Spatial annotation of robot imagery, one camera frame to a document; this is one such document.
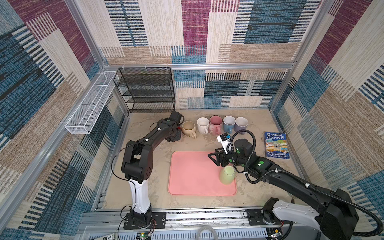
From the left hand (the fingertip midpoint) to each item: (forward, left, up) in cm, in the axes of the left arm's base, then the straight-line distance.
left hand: (174, 134), depth 96 cm
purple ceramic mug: (+14, -47, -7) cm, 50 cm away
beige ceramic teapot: (+7, -9, -4) cm, 12 cm away
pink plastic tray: (-23, -13, -7) cm, 27 cm away
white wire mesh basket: (-8, +40, +25) cm, 48 cm away
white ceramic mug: (+10, -19, -3) cm, 22 cm away
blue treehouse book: (-7, -65, -5) cm, 65 cm away
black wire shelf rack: (+32, +21, +11) cm, 40 cm away
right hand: (-20, -22, +9) cm, 31 cm away
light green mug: (-27, -29, +2) cm, 40 cm away
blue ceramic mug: (+10, -37, -1) cm, 38 cm away
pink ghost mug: (+9, -28, 0) cm, 29 cm away
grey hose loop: (-48, -17, -10) cm, 52 cm away
